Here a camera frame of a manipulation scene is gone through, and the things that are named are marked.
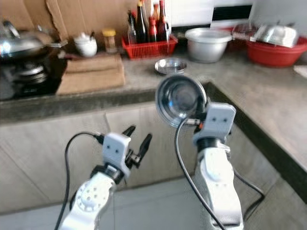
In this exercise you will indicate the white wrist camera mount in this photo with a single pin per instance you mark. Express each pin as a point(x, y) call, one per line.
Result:
point(218, 120)
point(116, 149)

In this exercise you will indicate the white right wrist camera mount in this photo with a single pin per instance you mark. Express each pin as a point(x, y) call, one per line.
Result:
point(218, 120)

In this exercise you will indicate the tall dark soy sauce bottle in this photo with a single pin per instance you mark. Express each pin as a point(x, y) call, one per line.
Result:
point(142, 24)

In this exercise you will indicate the steel bowl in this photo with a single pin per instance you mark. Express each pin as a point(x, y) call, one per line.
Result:
point(177, 98)

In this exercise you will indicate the small corrugated cardboard sheet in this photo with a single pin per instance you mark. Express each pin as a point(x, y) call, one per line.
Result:
point(93, 63)

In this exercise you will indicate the large corrugated cardboard sheet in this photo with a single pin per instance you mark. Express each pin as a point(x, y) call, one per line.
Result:
point(91, 85)

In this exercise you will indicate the dark bottle red cap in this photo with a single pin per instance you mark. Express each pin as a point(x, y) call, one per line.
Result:
point(162, 23)

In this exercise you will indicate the red plastic basin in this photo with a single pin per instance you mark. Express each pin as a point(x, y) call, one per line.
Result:
point(276, 57)

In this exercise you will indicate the large aluminium pot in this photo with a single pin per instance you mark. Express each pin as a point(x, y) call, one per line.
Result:
point(208, 47)

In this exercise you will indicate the red plastic bottle basket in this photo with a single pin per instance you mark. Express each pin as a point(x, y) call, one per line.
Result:
point(148, 50)

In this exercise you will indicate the white ceramic lidded pot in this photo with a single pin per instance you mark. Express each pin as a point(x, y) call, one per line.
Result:
point(86, 47)

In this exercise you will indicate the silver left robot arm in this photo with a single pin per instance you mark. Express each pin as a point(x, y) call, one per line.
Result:
point(91, 201)

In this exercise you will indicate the shallow steel dish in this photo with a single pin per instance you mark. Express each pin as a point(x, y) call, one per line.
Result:
point(171, 66)

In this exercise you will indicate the domed steel lid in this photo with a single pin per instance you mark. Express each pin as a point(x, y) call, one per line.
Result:
point(277, 35)

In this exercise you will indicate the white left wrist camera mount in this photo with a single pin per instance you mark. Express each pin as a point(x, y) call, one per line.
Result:
point(116, 149)

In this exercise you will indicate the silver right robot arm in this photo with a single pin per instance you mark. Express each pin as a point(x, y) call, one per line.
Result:
point(218, 177)

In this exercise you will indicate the clear bottle black spout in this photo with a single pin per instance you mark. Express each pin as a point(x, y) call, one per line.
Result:
point(132, 29)

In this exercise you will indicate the amber bottle red cap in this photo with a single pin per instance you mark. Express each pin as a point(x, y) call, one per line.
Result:
point(155, 10)

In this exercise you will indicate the glass jar yellow lid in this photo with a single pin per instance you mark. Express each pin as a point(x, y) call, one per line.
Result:
point(109, 42)

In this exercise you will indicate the black wok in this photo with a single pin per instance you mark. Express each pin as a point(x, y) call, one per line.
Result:
point(43, 52)

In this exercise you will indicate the brown cardboard wall sheet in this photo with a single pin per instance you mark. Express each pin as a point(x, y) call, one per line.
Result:
point(86, 17)
point(24, 9)

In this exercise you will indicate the red label sauce bottle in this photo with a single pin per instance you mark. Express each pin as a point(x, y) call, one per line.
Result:
point(152, 31)

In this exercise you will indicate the grey kitchen base cabinet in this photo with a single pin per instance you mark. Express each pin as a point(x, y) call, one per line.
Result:
point(38, 158)

